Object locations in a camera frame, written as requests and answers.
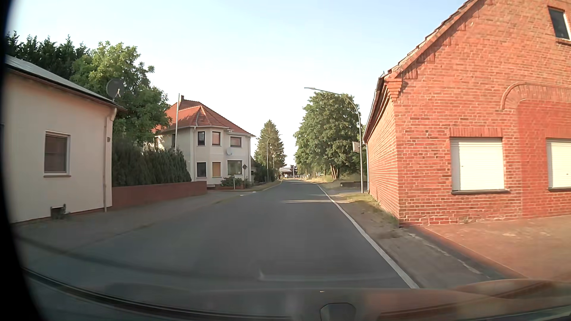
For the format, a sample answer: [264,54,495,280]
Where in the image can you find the tall conifer tree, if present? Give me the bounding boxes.
[253,119,287,182]

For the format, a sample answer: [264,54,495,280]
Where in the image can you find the large green tree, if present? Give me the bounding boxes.
[294,91,367,180]

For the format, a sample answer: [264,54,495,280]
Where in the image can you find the garden bushes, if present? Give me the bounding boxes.
[219,176,250,188]

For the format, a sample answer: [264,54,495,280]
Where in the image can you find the white house with red roof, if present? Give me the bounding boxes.
[153,95,256,186]

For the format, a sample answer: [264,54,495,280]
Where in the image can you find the flagpole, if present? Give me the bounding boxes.
[173,93,181,150]

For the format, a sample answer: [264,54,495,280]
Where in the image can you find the dark green hedge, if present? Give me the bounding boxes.
[112,136,192,187]

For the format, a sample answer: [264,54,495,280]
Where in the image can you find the car's own bonnet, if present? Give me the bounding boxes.
[24,267,571,321]

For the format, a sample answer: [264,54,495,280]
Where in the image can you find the large leafy tree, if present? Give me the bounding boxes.
[70,41,171,148]

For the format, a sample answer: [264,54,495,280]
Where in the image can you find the satellite dish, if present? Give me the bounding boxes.
[106,78,126,100]

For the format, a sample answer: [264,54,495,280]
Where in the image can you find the red brick building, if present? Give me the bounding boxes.
[363,0,571,226]

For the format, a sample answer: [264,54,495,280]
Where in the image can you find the cream rendered building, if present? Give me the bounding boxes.
[4,55,126,224]

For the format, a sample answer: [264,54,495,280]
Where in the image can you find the dark conifer trees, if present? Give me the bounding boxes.
[5,31,90,81]

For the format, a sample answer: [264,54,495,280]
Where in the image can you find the distant street lamp post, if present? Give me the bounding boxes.
[265,134,283,182]

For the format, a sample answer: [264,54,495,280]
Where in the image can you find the curved street lamp post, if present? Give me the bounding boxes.
[304,87,365,194]

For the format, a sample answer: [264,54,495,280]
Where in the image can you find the low red brick wall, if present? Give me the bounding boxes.
[112,180,208,210]

